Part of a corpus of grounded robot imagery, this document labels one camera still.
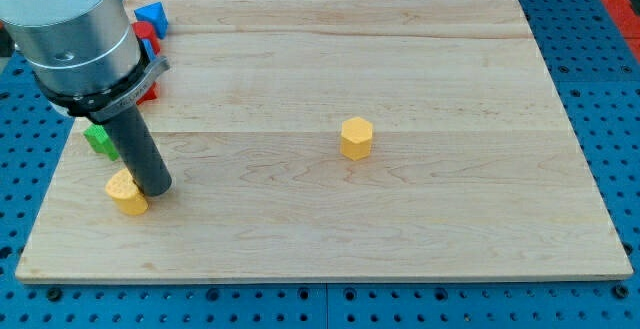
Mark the red block under flange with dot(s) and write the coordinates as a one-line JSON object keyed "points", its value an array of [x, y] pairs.
{"points": [[149, 95]]}

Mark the grey pusher mounting flange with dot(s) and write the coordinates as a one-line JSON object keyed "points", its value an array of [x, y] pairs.
{"points": [[100, 107]]}

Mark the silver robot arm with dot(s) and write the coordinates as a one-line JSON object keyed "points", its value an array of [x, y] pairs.
{"points": [[87, 60]]}

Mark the green star block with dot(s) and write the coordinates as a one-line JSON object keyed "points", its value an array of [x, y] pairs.
{"points": [[100, 141]]}

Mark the yellow hexagon block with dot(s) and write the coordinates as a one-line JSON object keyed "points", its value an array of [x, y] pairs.
{"points": [[356, 138]]}

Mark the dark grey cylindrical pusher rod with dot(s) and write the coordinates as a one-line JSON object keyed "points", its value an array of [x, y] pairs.
{"points": [[135, 145]]}

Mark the red round block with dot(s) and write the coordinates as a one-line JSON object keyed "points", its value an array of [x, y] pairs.
{"points": [[145, 30]]}

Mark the wooden board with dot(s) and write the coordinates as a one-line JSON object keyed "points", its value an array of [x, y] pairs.
{"points": [[475, 173]]}

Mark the yellow heart block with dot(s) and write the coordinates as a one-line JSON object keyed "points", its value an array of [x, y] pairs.
{"points": [[124, 192]]}

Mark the blue triangle block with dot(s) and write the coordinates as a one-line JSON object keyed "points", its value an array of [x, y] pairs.
{"points": [[154, 13]]}

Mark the blue block behind arm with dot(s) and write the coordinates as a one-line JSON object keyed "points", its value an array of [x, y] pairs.
{"points": [[148, 49]]}

